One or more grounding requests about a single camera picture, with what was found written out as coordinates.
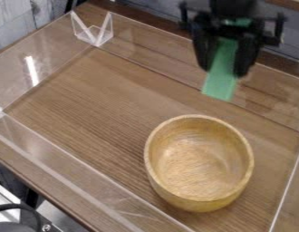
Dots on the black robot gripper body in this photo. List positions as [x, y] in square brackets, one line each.
[231, 18]

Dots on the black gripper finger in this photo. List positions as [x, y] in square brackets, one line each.
[249, 44]
[203, 45]

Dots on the green rectangular block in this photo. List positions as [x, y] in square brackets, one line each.
[222, 79]

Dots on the brown wooden bowl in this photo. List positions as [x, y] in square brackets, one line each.
[199, 161]

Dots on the black metal bracket with bolt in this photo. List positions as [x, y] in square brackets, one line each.
[50, 225]

